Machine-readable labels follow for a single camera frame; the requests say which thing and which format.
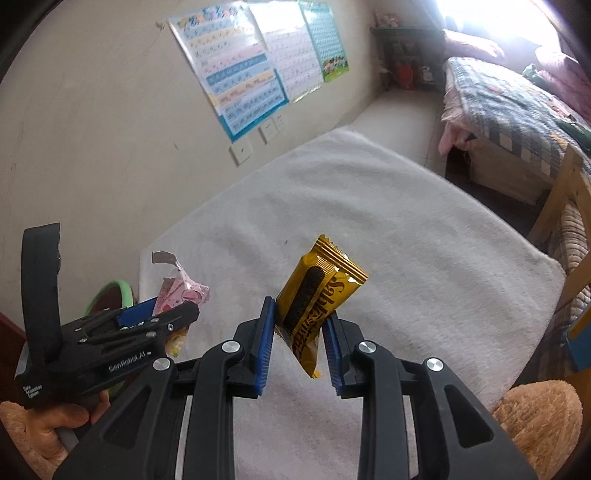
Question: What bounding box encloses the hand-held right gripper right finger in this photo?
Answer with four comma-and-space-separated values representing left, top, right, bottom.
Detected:
322, 316, 540, 480

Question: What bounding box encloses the blue alphabet wall poster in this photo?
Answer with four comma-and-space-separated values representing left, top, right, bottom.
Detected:
167, 2, 291, 143

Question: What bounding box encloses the pink bed sheet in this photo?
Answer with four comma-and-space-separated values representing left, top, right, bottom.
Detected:
438, 83, 476, 156

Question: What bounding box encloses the dark side table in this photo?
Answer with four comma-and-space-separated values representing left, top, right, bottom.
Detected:
369, 25, 446, 91

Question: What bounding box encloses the blue box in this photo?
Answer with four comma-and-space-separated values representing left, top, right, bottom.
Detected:
566, 305, 591, 373

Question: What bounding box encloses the window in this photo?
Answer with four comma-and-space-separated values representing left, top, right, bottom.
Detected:
434, 0, 564, 51

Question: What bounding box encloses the white chart wall poster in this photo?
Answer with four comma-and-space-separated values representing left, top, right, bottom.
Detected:
249, 0, 324, 103

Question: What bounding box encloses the yellow snack wrapper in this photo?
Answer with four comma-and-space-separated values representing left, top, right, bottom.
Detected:
276, 234, 369, 380

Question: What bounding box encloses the folded pink quilt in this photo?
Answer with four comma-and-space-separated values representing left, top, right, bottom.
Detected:
536, 51, 591, 112

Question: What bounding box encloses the person's tan plush clothing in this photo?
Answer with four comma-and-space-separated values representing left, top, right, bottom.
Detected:
492, 381, 583, 470

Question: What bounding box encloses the pink and white wrapper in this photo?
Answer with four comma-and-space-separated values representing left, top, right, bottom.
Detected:
151, 250, 212, 359

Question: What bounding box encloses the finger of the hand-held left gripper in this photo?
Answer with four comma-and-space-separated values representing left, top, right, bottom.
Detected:
78, 301, 201, 345
85, 296, 160, 330

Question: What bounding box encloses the plaid printed blanket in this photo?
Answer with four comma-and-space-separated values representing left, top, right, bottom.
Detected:
443, 56, 591, 179

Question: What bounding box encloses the pink pillow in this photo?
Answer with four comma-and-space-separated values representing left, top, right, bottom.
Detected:
443, 30, 507, 61

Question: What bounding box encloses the dark green cloth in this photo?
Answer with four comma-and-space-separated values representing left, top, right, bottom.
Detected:
558, 113, 591, 149

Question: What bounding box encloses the white fleece table cloth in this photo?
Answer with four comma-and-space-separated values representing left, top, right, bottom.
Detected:
139, 127, 568, 480

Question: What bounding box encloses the red bin with green rim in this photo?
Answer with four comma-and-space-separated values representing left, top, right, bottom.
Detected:
84, 281, 136, 321

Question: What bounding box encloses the striped quilted cushion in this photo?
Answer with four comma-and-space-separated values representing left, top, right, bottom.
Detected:
547, 203, 591, 278

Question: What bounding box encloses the green chart wall poster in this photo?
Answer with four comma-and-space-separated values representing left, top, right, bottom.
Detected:
298, 0, 350, 84

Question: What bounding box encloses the person's left hand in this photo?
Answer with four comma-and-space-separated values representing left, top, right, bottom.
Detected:
25, 389, 110, 468

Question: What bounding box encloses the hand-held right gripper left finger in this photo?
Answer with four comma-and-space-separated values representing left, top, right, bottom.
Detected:
52, 296, 278, 480

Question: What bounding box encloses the person's left forearm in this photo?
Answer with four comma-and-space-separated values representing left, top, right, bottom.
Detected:
0, 401, 61, 476

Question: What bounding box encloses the wooden frame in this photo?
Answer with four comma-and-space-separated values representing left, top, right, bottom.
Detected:
526, 143, 591, 315

